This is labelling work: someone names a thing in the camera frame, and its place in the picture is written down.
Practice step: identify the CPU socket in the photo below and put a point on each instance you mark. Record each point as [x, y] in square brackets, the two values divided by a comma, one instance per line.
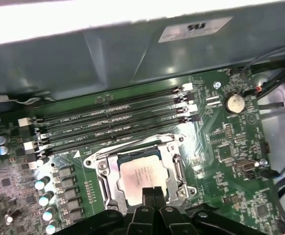
[102, 166]

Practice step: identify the white label sticker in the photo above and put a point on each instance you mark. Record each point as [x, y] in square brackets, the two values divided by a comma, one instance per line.
[194, 30]

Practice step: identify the silver board screw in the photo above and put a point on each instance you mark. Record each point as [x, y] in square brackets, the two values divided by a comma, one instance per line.
[216, 85]
[263, 162]

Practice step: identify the green motherboard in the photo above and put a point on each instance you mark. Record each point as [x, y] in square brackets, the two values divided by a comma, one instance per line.
[206, 176]

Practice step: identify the silver CPU plate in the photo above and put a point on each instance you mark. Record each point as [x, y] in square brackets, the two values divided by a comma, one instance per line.
[135, 178]

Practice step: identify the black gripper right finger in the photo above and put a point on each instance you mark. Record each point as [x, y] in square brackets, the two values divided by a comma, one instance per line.
[170, 222]

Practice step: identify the metal socket cover frame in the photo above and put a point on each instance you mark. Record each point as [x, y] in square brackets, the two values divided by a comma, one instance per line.
[113, 169]

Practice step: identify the silver blue-top capacitor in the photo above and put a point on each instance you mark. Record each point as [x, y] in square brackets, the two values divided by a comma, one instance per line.
[51, 228]
[40, 184]
[47, 216]
[44, 200]
[1, 140]
[3, 149]

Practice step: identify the silver internal USB port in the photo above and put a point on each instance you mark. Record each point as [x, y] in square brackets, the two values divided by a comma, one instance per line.
[245, 167]

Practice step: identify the silver coin battery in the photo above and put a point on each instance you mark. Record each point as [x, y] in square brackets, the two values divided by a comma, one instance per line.
[234, 102]

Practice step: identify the thin metal locking lever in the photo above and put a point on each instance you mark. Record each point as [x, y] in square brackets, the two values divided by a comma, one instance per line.
[103, 188]
[183, 171]

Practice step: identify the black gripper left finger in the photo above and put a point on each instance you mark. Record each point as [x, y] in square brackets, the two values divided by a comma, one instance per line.
[142, 222]

